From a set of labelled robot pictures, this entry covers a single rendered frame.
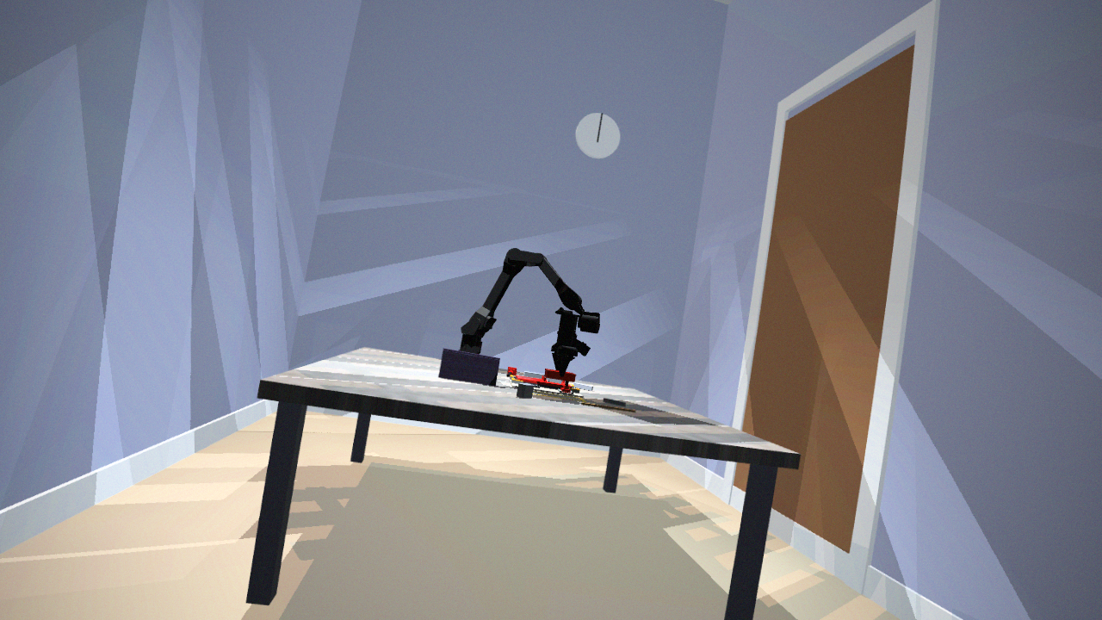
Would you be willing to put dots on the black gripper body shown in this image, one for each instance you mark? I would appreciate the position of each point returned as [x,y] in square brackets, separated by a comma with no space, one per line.
[564,342]

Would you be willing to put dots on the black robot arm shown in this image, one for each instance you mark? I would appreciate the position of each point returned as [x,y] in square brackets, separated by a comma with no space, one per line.
[482,320]

